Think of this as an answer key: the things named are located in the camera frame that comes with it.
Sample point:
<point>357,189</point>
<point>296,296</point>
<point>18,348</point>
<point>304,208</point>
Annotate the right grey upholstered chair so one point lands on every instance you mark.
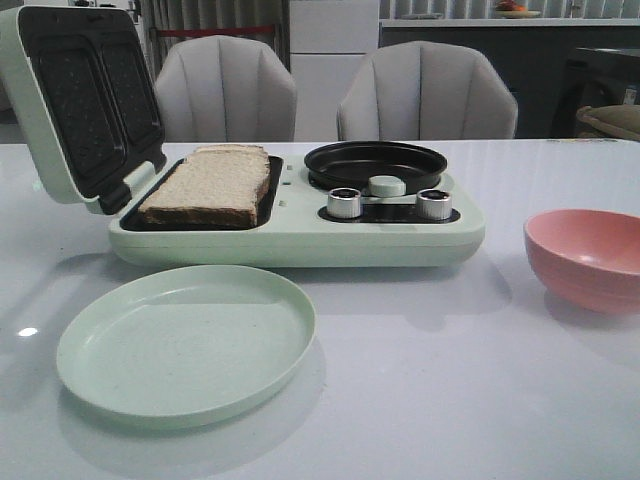
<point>423,90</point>

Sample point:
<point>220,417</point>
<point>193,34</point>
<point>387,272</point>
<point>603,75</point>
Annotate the black round frying pan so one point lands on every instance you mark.
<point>351,164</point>

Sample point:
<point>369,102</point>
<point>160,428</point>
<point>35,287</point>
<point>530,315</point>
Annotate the right silver control knob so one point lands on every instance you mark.
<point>433,204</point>

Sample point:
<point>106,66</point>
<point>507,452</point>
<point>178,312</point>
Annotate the fruit plate on counter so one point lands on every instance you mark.
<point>509,9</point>

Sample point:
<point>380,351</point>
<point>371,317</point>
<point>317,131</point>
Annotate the light green round plate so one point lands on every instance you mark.
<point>187,347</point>

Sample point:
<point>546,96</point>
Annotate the green round pan handle knob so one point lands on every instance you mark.
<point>386,186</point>

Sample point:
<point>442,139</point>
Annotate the pink bowl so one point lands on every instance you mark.
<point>587,257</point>

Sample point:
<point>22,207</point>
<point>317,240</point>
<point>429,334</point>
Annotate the left silver control knob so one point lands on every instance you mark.
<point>344,203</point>

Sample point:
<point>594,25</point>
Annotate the left grey upholstered chair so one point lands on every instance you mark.
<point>225,89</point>

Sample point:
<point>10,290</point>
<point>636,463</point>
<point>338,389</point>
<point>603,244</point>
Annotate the grey upholstered chair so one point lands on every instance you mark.
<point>225,89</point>
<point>423,90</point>

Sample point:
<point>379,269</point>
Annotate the red barrier belt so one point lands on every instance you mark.
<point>234,31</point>

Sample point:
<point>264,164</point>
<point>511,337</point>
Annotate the green breakfast maker base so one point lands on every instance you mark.
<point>294,229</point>

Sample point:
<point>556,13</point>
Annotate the beige cushion basket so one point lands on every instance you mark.
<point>614,121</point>

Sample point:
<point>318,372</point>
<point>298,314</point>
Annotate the bread slice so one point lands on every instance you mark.
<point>218,188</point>
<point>227,147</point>

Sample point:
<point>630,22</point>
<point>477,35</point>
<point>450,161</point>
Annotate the green breakfast maker lid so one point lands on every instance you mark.
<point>78,83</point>

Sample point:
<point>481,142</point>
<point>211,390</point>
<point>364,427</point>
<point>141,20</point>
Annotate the silver control knob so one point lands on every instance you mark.
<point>433,204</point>
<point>344,203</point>

